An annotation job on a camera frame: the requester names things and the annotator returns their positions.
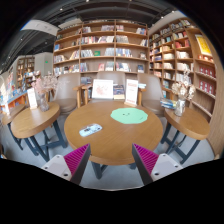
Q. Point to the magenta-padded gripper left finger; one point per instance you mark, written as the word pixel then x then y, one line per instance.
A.
pixel 71 166

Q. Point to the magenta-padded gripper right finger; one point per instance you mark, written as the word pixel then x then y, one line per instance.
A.
pixel 152 166

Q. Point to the green octagonal mouse pad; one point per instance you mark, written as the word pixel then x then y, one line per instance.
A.
pixel 129 115

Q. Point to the round wooden centre table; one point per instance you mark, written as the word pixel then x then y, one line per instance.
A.
pixel 112 145

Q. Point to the left wooden side table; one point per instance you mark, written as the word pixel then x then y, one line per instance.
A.
pixel 30 122

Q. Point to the wooden side table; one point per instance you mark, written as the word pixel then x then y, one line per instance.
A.
pixel 191 124
pixel 30 122

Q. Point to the right wooden side table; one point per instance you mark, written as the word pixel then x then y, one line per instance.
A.
pixel 191 124

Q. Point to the stack of books right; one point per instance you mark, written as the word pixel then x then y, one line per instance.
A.
pixel 167 103

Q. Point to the right beige armchair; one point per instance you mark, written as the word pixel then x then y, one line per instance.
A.
pixel 153 93

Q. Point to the left beige armchair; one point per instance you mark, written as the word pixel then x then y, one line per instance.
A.
pixel 68 92

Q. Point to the white red-text standing sign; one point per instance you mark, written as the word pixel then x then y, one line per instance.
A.
pixel 131 92

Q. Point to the glass vase dried flowers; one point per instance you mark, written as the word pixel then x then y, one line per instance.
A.
pixel 185 90

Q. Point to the white picture board on chair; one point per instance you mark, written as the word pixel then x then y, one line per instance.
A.
pixel 102 89

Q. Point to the white sign on left table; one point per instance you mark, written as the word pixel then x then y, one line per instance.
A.
pixel 32 98

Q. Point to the glass vase pink flowers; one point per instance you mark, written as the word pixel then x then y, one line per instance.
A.
pixel 42 86

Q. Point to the far left wooden bookshelf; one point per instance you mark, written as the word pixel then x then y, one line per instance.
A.
pixel 25 72

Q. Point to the large wooden back bookshelf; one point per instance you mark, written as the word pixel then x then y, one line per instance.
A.
pixel 102 45

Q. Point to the yellow framed poster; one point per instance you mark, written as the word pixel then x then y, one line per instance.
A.
pixel 203 45

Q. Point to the right wooden wall bookshelf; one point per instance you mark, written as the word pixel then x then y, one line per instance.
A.
pixel 172 49

